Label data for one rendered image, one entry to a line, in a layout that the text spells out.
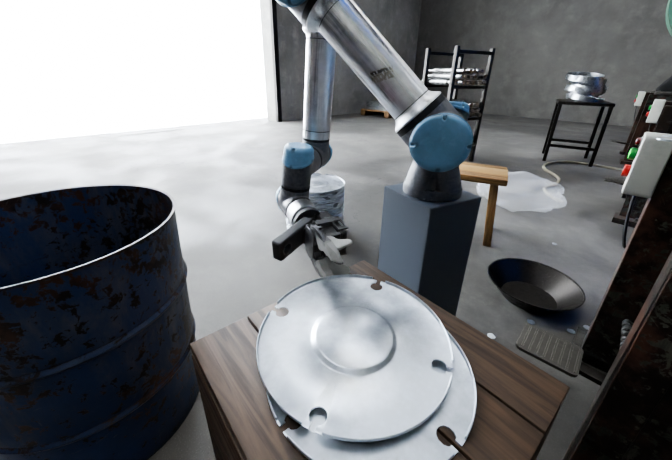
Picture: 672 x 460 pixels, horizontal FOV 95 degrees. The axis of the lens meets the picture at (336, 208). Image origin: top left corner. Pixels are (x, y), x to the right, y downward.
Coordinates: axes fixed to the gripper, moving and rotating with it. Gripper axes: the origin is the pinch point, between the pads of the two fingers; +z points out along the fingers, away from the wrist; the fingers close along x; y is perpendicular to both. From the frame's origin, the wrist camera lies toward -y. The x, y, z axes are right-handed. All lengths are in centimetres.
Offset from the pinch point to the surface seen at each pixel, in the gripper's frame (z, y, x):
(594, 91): -119, 305, -10
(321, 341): 11.9, -7.7, 1.1
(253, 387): 13.5, -18.2, 3.0
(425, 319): 14.5, 9.8, 1.5
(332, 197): -74, 35, 25
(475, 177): -47, 92, 12
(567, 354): 22, 49, 22
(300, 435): 21.8, -14.5, 2.1
